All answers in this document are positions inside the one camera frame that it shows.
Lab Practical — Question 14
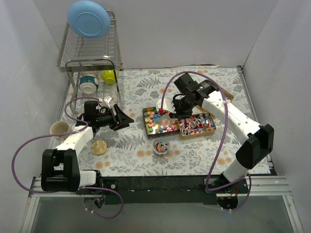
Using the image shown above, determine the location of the tin of lollipops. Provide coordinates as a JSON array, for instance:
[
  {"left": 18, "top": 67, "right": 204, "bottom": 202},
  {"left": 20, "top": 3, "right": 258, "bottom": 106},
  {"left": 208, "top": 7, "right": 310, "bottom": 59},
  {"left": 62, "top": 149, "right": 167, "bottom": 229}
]
[{"left": 177, "top": 112, "right": 217, "bottom": 140}]

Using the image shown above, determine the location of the tin of star candies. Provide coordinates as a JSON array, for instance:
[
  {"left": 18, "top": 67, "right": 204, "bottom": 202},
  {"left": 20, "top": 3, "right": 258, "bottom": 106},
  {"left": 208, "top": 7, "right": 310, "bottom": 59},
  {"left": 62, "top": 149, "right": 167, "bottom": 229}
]
[{"left": 142, "top": 107, "right": 179, "bottom": 139}]

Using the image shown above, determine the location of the clear glass bowl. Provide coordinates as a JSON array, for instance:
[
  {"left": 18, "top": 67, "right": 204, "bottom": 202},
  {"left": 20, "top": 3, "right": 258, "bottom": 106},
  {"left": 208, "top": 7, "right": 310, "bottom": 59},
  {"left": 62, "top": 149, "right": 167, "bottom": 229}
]
[{"left": 153, "top": 138, "right": 170, "bottom": 156}]

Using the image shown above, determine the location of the clear plastic scoop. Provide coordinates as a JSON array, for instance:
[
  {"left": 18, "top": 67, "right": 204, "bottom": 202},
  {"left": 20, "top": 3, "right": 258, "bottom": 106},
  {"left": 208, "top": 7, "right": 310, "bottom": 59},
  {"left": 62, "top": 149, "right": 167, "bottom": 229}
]
[{"left": 153, "top": 115, "right": 174, "bottom": 129}]

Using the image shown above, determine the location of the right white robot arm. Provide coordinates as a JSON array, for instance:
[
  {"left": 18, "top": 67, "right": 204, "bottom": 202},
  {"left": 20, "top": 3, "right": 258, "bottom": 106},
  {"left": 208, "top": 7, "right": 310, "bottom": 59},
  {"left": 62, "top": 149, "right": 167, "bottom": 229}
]
[{"left": 170, "top": 71, "right": 274, "bottom": 193}]

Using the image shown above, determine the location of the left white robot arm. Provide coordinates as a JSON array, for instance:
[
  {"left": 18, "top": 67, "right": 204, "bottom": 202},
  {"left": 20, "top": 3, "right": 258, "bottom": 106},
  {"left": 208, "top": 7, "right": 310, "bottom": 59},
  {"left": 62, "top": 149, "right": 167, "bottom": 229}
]
[{"left": 41, "top": 100, "right": 134, "bottom": 194}]

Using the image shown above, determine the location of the floral table mat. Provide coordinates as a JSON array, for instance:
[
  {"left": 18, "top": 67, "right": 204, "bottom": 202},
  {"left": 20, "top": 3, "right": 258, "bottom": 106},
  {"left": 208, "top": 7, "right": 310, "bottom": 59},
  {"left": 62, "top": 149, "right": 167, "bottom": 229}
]
[{"left": 45, "top": 67, "right": 272, "bottom": 176}]

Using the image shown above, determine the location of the gold round lid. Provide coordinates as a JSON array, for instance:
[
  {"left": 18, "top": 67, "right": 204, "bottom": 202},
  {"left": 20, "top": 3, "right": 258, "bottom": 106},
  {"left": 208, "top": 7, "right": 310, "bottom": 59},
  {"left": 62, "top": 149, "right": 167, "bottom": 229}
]
[{"left": 91, "top": 140, "right": 107, "bottom": 155}]

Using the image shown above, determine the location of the teal and white bowl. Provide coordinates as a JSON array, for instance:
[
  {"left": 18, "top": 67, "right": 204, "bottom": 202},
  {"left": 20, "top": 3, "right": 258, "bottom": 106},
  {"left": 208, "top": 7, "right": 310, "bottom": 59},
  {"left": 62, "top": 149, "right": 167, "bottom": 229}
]
[{"left": 79, "top": 74, "right": 99, "bottom": 95}]

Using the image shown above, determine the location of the yellow-green bowl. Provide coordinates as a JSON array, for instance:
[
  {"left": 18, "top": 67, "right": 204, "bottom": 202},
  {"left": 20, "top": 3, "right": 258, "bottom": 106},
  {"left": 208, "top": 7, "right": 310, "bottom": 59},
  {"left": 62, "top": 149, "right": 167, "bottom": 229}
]
[{"left": 101, "top": 70, "right": 116, "bottom": 84}]

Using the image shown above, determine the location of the beige paper cup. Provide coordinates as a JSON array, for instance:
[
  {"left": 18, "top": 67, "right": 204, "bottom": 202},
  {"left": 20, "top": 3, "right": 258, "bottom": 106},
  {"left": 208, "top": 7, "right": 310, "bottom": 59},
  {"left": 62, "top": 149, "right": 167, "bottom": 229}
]
[{"left": 50, "top": 120, "right": 72, "bottom": 143}]

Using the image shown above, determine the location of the patterned small bowl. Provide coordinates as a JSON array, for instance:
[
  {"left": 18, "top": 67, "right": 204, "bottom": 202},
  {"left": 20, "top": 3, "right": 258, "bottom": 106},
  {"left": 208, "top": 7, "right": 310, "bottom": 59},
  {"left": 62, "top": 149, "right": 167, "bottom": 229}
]
[{"left": 82, "top": 64, "right": 94, "bottom": 75}]

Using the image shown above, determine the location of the metal dish rack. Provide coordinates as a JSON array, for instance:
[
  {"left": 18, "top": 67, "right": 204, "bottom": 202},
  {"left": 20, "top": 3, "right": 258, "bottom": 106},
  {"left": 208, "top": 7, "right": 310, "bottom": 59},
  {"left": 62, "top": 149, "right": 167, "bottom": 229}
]
[{"left": 57, "top": 9, "right": 124, "bottom": 109}]

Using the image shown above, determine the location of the blue plate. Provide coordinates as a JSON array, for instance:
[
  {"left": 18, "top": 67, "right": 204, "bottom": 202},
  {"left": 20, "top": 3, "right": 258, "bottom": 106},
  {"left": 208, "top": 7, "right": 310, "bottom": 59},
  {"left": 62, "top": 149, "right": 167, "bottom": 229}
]
[{"left": 67, "top": 0, "right": 110, "bottom": 38}]

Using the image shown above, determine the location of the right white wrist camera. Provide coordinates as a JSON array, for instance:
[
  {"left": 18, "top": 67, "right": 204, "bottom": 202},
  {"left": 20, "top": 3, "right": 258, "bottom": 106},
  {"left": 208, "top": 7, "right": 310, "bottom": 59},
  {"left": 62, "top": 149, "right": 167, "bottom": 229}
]
[{"left": 155, "top": 98, "right": 176, "bottom": 114}]

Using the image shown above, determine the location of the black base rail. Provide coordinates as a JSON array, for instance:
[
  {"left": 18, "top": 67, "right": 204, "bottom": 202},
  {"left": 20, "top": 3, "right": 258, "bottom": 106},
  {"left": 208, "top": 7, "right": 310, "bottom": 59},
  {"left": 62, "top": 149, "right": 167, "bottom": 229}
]
[{"left": 75, "top": 173, "right": 251, "bottom": 205}]

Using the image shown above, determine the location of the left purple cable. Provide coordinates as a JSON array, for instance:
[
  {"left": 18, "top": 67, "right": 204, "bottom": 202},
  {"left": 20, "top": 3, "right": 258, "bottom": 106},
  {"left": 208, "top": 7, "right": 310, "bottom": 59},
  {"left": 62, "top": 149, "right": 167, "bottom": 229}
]
[{"left": 11, "top": 97, "right": 124, "bottom": 219}]

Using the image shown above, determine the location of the purple cable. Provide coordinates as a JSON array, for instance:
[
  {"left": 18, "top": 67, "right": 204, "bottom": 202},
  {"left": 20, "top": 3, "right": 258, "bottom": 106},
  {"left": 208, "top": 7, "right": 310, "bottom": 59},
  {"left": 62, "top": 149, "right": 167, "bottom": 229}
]
[
  {"left": 159, "top": 71, "right": 252, "bottom": 211},
  {"left": 11, "top": 97, "right": 124, "bottom": 219}
]

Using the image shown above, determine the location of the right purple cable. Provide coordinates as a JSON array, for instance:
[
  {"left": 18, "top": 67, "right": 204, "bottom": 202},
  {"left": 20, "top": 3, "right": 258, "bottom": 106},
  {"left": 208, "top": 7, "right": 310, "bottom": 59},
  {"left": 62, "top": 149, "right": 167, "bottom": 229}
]
[{"left": 159, "top": 71, "right": 252, "bottom": 211}]

